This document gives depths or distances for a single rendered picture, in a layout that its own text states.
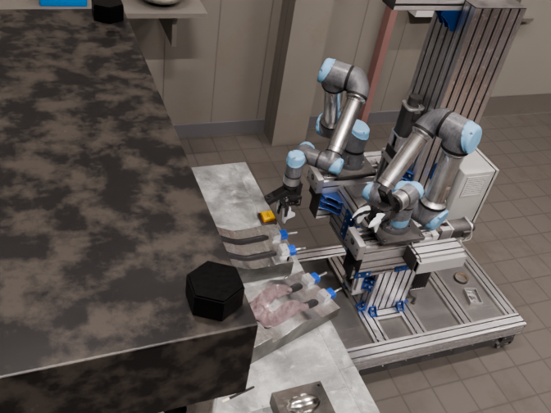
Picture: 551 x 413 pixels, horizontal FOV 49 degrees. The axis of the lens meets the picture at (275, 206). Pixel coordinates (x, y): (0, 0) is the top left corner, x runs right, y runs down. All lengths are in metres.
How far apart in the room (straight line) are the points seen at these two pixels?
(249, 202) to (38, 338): 2.25
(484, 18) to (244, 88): 2.73
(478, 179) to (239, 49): 2.36
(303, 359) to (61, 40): 1.50
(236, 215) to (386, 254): 0.78
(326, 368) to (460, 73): 1.33
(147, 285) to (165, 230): 0.14
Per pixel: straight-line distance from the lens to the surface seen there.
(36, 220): 1.20
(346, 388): 2.48
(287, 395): 2.32
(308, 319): 2.52
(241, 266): 2.65
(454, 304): 3.79
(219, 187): 3.22
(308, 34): 4.63
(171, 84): 4.76
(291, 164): 2.55
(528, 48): 6.18
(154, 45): 4.59
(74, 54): 1.76
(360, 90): 2.68
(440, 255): 2.92
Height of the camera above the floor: 2.79
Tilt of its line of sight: 39 degrees down
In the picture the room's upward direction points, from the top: 11 degrees clockwise
